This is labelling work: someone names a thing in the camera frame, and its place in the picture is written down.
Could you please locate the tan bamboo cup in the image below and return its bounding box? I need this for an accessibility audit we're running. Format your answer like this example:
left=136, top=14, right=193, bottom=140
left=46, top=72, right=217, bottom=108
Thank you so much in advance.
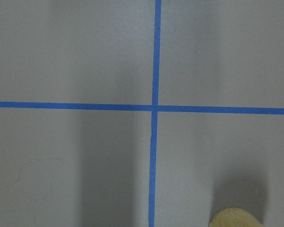
left=209, top=208, right=263, bottom=227

